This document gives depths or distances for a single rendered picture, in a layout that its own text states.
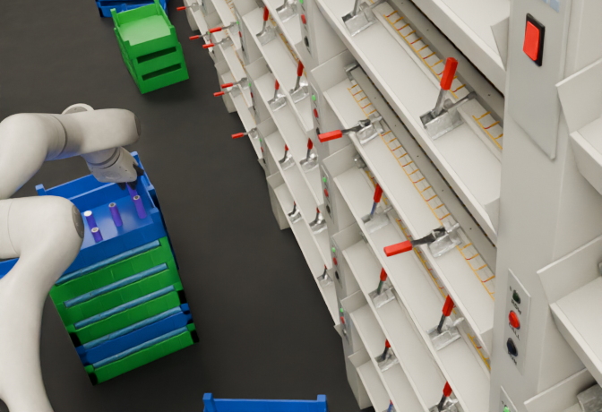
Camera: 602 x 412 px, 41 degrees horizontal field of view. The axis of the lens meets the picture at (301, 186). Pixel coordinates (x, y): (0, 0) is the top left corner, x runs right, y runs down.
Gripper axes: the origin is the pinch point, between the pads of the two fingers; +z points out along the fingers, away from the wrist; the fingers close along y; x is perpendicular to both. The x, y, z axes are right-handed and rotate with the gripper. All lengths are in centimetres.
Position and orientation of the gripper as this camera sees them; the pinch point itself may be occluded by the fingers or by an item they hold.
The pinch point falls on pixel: (126, 181)
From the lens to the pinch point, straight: 204.1
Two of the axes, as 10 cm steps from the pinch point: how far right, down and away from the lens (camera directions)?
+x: 0.4, -9.1, 4.1
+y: 9.9, -0.2, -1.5
